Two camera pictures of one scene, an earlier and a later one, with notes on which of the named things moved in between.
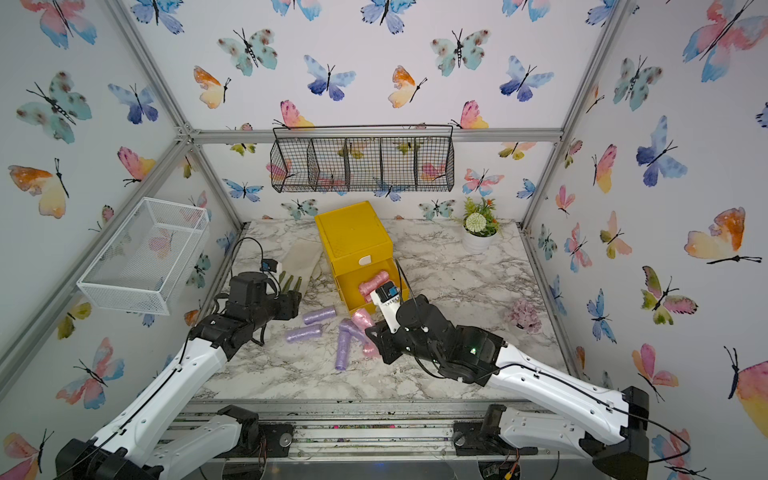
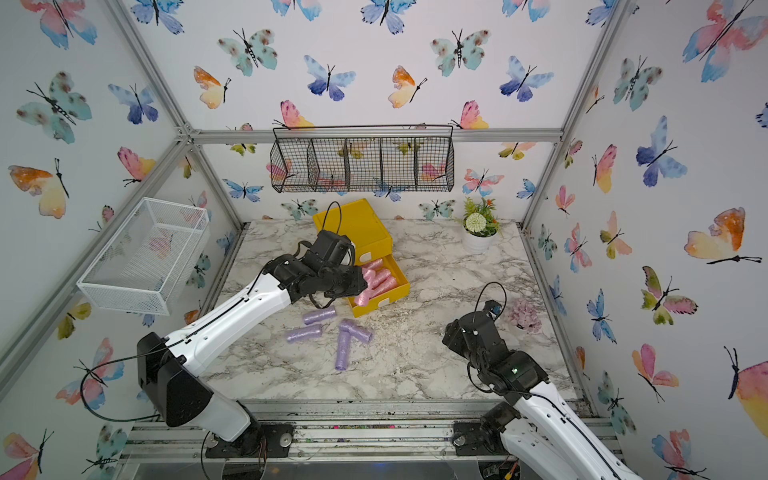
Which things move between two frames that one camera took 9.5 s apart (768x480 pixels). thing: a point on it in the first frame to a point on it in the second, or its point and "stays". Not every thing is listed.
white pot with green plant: x=480 y=225 stays
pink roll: x=370 y=349 to x=362 y=298
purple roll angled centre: x=347 y=325 stays
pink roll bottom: x=363 y=319 to x=375 y=265
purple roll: x=320 y=315 stays
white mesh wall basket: x=145 y=262 stays
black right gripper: x=385 y=341 to x=455 y=336
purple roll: x=304 y=333 stays
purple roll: x=343 y=350 stays
